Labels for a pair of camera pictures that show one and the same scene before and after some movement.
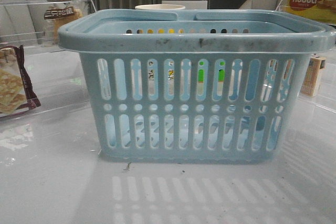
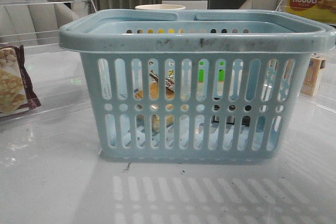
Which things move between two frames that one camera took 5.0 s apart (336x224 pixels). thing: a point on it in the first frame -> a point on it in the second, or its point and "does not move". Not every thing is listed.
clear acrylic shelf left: [31, 16] does not move
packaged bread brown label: [61, 16] -> [154, 86]
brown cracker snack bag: [16, 93] does not move
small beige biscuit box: [315, 64] does not move
